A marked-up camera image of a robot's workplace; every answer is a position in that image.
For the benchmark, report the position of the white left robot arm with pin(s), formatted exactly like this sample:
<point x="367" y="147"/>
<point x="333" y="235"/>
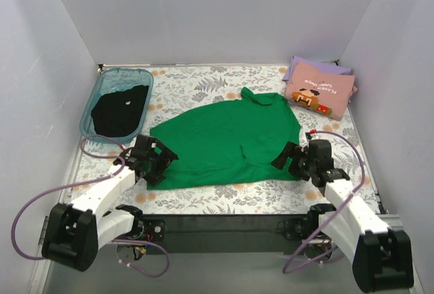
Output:
<point x="78" y="230"/>

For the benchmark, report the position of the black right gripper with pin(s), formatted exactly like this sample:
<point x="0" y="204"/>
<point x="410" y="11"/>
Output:
<point x="293" y="159"/>

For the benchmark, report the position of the lavender folded t shirt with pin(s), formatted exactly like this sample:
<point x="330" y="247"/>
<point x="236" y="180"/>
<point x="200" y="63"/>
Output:
<point x="329" y="67"/>

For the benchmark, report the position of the green t shirt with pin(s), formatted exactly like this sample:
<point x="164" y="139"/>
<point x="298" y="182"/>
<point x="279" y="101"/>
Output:
<point x="228" y="142"/>

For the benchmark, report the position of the aluminium frame rail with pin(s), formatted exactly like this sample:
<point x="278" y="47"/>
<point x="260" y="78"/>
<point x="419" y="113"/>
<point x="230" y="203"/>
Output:
<point x="41" y="267"/>

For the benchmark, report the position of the blue plastic basket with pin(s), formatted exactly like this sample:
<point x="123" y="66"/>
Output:
<point x="112" y="80"/>

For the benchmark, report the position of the pink folded t shirt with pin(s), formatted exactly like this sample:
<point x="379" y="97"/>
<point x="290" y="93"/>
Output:
<point x="322" y="92"/>

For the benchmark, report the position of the black t shirt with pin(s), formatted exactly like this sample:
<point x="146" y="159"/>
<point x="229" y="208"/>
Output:
<point x="118" y="114"/>

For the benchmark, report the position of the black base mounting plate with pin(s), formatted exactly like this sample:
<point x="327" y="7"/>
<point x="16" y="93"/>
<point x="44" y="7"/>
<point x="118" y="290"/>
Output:
<point x="225" y="233"/>

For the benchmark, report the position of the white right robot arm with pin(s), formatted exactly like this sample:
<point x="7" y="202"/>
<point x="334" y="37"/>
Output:
<point x="380" y="254"/>

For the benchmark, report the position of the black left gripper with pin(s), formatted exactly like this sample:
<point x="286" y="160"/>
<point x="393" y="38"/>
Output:
<point x="155" y="162"/>

